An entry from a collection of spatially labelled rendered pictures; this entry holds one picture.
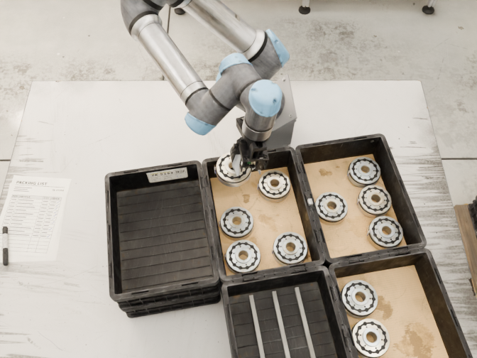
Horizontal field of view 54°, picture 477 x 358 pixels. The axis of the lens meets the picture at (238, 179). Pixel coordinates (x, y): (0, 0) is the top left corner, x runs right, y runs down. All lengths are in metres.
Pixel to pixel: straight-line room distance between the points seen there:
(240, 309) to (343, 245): 0.37
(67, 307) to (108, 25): 2.14
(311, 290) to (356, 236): 0.23
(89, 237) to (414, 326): 1.06
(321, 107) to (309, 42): 1.29
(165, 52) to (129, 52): 1.85
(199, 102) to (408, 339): 0.87
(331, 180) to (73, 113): 1.03
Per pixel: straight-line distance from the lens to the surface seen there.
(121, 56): 3.12
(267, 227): 1.48
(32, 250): 1.72
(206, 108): 1.18
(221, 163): 1.37
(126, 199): 1.56
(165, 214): 1.51
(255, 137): 1.16
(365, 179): 1.58
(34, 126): 1.99
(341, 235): 1.50
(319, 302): 1.42
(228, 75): 1.16
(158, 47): 1.29
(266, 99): 1.07
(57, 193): 1.79
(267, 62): 1.52
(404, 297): 1.49
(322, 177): 1.58
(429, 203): 1.79
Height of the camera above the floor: 2.18
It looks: 61 degrees down
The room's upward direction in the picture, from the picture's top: 1 degrees clockwise
